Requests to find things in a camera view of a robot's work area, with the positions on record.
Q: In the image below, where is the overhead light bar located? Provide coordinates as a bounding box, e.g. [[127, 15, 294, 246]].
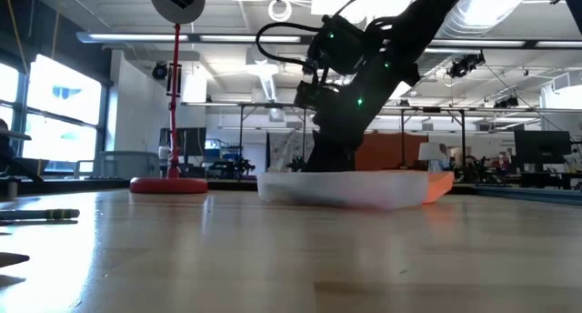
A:
[[75, 30, 582, 51]]

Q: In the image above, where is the dark marker with yellow band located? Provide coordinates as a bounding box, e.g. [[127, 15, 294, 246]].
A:
[[0, 207, 82, 222]]

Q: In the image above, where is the orange plastic box lid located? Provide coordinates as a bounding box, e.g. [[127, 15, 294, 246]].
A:
[[425, 170, 456, 206]]

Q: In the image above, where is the white lamp shade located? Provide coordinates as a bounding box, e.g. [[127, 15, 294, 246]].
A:
[[416, 142, 443, 163]]

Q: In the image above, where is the black metal frame rig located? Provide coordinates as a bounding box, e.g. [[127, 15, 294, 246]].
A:
[[236, 101, 308, 171], [398, 106, 467, 171]]

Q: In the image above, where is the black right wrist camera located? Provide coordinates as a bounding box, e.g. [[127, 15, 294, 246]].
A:
[[293, 79, 329, 110]]

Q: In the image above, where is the white coiled cable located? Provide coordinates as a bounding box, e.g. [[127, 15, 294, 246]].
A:
[[267, 0, 294, 24]]

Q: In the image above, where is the large black monitor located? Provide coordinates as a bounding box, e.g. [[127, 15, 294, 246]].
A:
[[513, 129, 573, 167]]

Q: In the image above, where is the translucent white supply box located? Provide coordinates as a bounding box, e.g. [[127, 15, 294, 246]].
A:
[[256, 169, 431, 212]]

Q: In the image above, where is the black ceiling camera cluster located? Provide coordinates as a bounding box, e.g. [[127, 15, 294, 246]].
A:
[[446, 51, 487, 80]]

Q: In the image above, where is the red stand with white disc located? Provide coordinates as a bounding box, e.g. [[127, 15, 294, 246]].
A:
[[128, 0, 209, 195]]

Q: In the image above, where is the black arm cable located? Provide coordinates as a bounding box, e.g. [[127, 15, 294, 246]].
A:
[[254, 20, 329, 73]]

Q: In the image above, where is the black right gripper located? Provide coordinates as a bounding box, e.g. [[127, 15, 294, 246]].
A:
[[303, 83, 381, 174]]

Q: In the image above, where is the silver ventilation duct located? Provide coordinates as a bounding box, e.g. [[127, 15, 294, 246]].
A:
[[402, 0, 531, 80]]

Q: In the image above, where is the orange partition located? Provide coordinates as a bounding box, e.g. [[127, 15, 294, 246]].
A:
[[353, 132, 429, 172]]

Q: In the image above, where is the large bright window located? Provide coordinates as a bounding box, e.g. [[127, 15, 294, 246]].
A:
[[0, 53, 110, 174]]

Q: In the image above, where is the grey plastic bin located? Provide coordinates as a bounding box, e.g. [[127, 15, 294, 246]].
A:
[[96, 149, 161, 181]]

